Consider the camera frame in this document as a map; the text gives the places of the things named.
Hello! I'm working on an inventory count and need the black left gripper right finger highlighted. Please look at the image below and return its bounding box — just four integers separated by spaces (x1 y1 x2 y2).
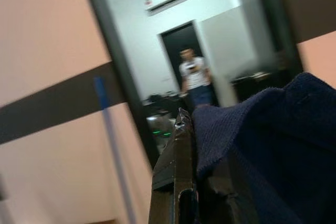
197 152 260 224

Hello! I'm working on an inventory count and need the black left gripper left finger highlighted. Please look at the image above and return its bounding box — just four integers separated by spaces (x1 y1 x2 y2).
148 106 198 224

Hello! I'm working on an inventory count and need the navy blue shirt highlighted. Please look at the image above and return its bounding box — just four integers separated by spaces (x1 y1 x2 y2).
192 71 336 224

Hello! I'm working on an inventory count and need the grey device with green lights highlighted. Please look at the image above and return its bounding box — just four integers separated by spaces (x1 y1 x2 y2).
145 113 177 141

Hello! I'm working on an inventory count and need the person in white shirt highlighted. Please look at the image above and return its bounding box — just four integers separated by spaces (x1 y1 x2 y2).
177 47 214 107

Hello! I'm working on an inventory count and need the blue broom handle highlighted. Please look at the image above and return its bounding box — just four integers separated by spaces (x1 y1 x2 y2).
93 76 138 224

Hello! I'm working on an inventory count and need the black door frame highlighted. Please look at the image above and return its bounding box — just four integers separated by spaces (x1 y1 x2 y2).
78 0 304 171

